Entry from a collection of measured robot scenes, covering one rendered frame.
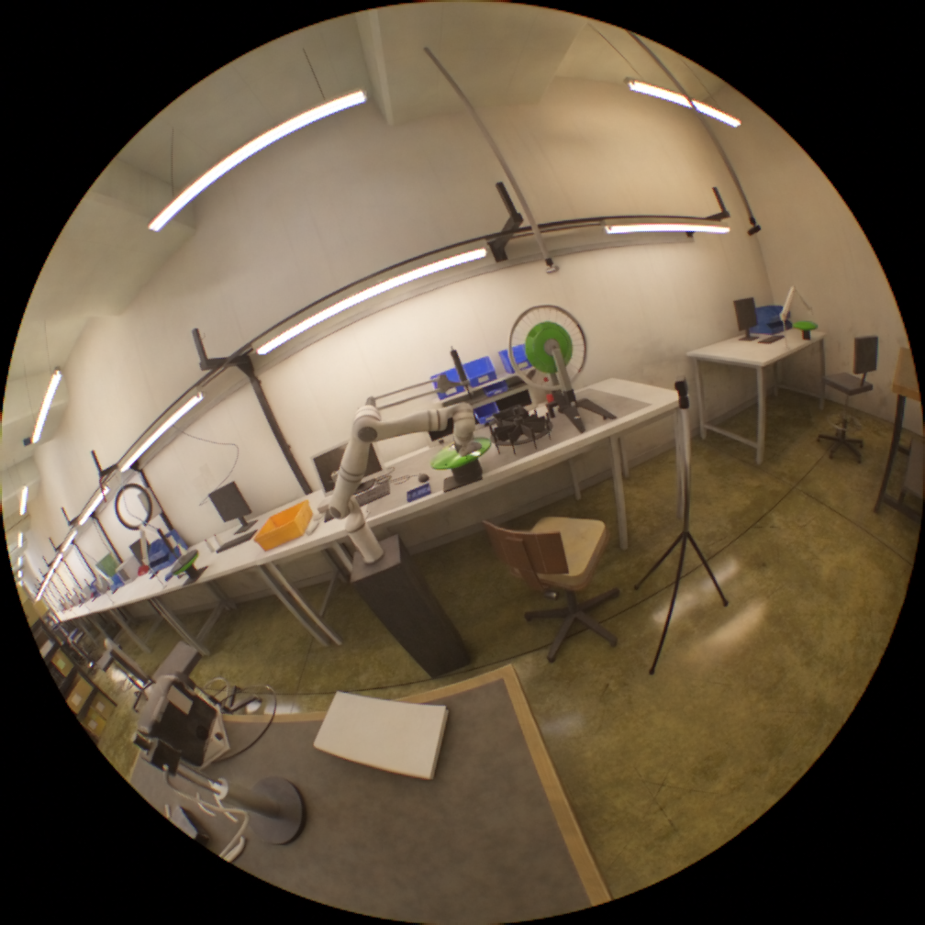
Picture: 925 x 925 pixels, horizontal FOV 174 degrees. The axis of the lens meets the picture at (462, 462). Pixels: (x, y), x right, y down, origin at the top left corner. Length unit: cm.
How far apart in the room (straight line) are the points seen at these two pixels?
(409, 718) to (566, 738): 104
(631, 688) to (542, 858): 120
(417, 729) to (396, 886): 32
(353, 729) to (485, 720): 26
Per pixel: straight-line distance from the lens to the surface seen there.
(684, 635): 178
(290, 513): 220
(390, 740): 64
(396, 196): 267
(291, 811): 75
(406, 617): 147
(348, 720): 71
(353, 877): 68
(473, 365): 229
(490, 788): 57
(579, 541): 137
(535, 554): 109
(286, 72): 316
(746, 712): 169
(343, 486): 112
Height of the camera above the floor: 152
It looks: 20 degrees down
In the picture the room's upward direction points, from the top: 22 degrees counter-clockwise
